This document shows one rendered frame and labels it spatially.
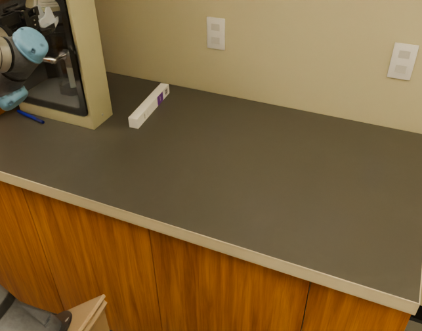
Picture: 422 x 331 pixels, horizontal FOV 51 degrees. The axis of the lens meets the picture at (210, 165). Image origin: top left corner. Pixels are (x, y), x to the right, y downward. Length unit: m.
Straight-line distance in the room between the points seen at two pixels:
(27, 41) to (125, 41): 0.87
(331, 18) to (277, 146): 0.44
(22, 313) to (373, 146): 1.11
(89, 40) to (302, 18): 0.68
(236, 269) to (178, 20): 0.94
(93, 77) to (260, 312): 0.88
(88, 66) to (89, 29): 0.11
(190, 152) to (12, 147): 0.57
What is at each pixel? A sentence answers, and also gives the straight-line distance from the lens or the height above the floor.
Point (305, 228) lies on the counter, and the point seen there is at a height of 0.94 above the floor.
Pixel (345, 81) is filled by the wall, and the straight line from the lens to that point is 1.59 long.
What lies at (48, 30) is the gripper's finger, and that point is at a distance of 1.32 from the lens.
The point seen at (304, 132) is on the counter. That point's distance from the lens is 1.51.
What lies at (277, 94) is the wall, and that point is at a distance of 1.67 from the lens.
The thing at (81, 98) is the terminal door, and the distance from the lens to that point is 1.50.
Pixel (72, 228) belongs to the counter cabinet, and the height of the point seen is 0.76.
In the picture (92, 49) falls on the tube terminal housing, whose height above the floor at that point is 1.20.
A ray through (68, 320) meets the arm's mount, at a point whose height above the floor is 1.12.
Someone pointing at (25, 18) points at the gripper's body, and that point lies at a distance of 1.28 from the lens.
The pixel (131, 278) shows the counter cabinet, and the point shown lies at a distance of 1.47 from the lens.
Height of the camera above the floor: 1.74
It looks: 37 degrees down
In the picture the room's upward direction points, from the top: 1 degrees counter-clockwise
